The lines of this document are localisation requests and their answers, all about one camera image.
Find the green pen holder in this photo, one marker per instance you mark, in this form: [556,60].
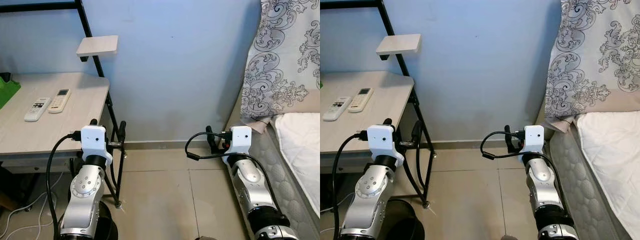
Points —
[7,92]

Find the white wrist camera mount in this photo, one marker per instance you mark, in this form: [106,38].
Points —
[239,139]
[93,140]
[382,140]
[533,139]

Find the small white wood shelf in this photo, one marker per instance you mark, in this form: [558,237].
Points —
[398,44]
[97,46]

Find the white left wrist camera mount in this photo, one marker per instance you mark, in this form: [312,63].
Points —
[93,140]
[382,140]

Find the white quilted bed sheet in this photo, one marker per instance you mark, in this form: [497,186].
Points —
[300,145]
[615,160]

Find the grey sliding keyboard tray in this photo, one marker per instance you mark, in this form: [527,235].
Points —
[35,162]
[342,159]

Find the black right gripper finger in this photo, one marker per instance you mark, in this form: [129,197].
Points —
[209,136]
[508,135]

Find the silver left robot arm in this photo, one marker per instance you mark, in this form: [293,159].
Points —
[372,190]
[85,190]

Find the grey patterned white pillow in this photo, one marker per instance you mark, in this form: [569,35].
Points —
[590,50]
[280,50]

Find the grey quilted mattress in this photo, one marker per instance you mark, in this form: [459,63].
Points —
[580,180]
[287,180]

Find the light wood desk black frame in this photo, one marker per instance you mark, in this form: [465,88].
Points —
[365,130]
[50,130]

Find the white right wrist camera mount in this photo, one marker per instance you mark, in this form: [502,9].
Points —
[239,139]
[533,139]

